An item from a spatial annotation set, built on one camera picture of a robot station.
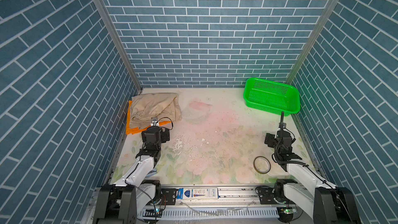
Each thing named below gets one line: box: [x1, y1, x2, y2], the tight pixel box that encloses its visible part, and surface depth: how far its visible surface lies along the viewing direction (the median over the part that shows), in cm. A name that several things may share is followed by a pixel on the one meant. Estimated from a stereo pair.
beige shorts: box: [130, 92, 182, 130], surface depth 101 cm
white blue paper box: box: [176, 187, 220, 200], surface depth 75 cm
